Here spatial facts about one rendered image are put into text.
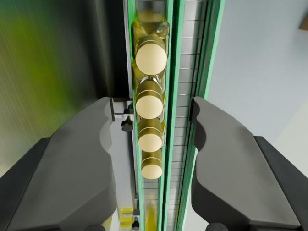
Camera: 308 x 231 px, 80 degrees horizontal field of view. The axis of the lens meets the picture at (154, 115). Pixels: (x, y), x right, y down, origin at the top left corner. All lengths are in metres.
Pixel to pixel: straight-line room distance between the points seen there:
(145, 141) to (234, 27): 0.50
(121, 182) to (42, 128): 0.58
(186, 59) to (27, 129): 0.39
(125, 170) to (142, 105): 0.53
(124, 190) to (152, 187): 0.12
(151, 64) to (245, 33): 0.51
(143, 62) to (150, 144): 0.11
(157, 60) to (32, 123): 0.14
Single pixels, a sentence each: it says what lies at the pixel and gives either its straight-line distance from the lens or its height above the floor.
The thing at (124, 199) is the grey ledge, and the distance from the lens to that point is 0.87.
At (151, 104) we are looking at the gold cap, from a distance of 0.22.
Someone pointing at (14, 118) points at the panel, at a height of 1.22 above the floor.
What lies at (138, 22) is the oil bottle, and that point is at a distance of 0.28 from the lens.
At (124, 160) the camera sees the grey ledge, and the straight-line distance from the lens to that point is 0.69.
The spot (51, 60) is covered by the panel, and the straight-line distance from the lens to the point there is 0.26.
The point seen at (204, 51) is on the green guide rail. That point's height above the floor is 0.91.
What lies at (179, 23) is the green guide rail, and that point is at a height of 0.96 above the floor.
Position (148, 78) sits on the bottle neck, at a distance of 0.27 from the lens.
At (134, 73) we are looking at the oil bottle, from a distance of 0.29.
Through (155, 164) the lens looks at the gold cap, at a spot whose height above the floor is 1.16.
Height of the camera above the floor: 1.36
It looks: 58 degrees down
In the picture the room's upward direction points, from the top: 178 degrees clockwise
